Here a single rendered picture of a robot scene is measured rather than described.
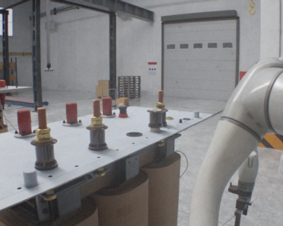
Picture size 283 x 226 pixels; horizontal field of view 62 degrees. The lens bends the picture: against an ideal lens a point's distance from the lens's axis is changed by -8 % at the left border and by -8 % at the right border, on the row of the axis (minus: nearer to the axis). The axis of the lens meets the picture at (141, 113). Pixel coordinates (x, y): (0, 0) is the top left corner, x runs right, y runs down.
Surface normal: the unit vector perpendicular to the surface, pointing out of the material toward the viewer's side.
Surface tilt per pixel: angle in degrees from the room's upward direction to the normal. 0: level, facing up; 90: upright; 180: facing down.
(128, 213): 90
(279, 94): 76
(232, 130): 68
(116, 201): 90
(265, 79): 50
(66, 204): 90
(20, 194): 11
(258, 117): 116
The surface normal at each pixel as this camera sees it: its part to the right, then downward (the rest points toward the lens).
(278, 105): -0.97, 0.02
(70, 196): 0.83, 0.09
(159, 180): 0.34, 0.16
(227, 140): -0.51, -0.20
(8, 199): 0.16, -0.95
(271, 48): -0.55, 0.15
